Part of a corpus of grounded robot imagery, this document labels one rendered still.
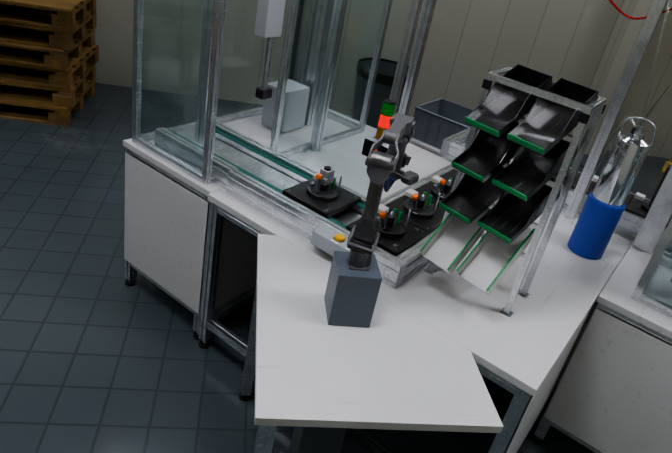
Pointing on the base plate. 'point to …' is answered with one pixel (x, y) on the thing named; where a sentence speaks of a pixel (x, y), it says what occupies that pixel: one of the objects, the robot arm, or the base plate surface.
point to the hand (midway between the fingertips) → (388, 182)
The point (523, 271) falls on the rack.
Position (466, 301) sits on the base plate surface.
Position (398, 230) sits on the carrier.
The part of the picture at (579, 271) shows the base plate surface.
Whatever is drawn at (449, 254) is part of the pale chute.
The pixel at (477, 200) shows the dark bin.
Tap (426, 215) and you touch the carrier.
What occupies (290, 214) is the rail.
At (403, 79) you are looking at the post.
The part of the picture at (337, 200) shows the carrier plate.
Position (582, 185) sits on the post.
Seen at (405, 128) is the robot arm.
